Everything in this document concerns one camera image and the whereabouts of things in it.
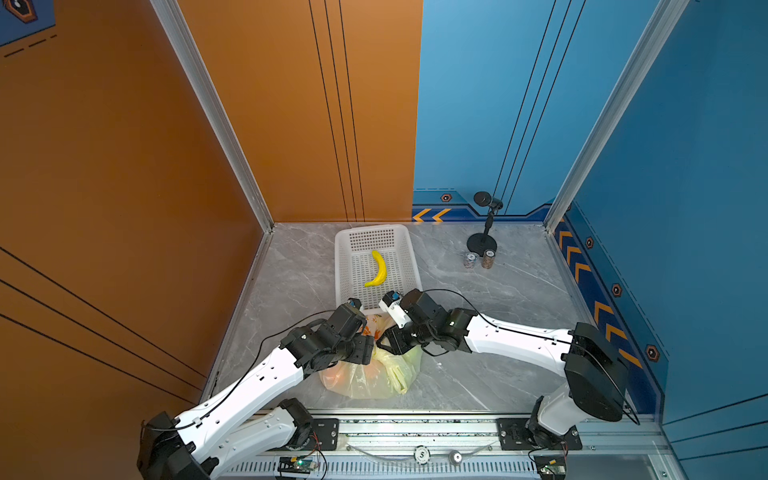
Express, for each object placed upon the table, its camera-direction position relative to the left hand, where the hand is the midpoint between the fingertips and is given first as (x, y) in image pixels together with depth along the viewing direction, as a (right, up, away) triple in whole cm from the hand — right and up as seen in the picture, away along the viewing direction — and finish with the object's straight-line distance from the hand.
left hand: (362, 342), depth 78 cm
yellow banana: (+4, +17, +24) cm, 30 cm away
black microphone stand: (+41, +27, +34) cm, 60 cm away
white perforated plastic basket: (-6, +19, +28) cm, 34 cm away
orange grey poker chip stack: (+41, +21, +25) cm, 53 cm away
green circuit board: (-14, -27, -8) cm, 31 cm away
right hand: (+5, 0, -1) cm, 5 cm away
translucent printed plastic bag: (+7, -8, -3) cm, 11 cm away
